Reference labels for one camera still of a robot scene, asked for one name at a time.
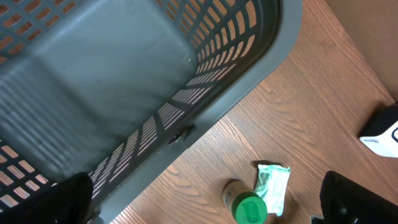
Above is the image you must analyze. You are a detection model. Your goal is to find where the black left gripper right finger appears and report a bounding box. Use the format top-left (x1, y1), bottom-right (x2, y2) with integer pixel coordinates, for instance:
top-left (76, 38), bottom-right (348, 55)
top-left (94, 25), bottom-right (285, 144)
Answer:
top-left (320, 170), bottom-right (397, 224)

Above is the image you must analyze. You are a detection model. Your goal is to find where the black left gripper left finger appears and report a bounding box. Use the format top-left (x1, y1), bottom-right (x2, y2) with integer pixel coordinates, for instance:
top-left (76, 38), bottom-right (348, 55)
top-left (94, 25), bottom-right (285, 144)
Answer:
top-left (1, 172), bottom-right (93, 224)

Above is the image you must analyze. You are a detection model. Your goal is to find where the light green wipes packet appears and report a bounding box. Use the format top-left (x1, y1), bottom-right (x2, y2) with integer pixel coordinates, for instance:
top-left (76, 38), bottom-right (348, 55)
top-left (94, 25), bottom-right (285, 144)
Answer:
top-left (254, 164), bottom-right (291, 217)

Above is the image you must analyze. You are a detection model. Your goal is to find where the green lid white jar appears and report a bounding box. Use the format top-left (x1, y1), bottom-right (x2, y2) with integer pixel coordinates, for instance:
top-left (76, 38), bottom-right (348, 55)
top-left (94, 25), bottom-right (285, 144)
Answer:
top-left (222, 180), bottom-right (268, 224)

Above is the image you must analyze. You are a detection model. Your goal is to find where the white barcode scanner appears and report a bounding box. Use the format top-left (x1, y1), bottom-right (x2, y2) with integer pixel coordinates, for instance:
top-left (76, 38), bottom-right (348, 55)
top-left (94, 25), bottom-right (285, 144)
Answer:
top-left (359, 102), bottom-right (397, 158)

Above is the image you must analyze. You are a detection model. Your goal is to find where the grey plastic mesh basket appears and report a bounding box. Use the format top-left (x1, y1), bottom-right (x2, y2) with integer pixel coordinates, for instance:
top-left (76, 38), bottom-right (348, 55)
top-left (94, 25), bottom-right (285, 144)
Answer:
top-left (1, 0), bottom-right (302, 223)

